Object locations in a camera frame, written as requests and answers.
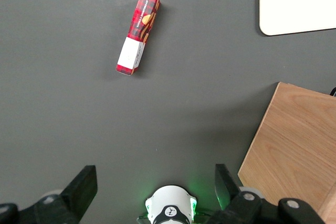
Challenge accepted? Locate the white rectangular tray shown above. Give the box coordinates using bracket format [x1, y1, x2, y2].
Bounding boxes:
[258, 0, 336, 36]

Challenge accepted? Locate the wooden two-drawer cabinet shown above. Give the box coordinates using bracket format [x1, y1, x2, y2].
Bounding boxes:
[237, 81, 336, 224]

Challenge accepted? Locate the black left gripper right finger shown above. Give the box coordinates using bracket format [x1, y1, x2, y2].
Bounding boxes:
[209, 164, 264, 224]

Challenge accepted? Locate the red plaid cookie box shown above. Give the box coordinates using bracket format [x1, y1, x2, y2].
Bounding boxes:
[115, 0, 161, 77]

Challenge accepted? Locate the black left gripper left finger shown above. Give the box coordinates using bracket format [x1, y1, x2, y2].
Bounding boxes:
[19, 165, 98, 224]

